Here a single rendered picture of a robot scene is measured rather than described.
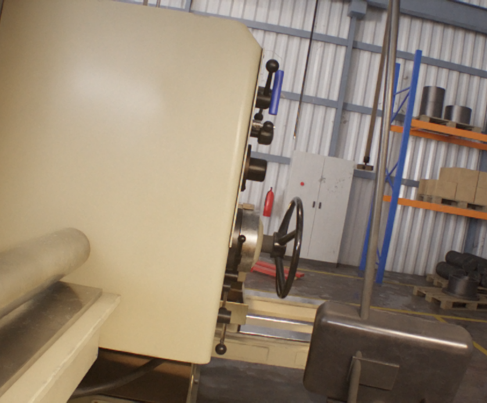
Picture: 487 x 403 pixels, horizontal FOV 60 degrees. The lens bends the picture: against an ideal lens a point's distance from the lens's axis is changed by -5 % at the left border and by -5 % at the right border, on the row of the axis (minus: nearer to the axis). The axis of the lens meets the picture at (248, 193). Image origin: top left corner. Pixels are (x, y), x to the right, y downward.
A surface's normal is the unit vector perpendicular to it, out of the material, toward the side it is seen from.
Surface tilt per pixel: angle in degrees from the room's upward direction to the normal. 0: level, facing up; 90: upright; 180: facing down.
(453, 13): 90
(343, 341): 110
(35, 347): 0
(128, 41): 90
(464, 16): 90
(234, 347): 90
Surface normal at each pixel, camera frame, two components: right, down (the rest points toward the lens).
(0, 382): 0.17, -0.98
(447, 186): 0.04, 0.05
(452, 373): -0.25, 0.34
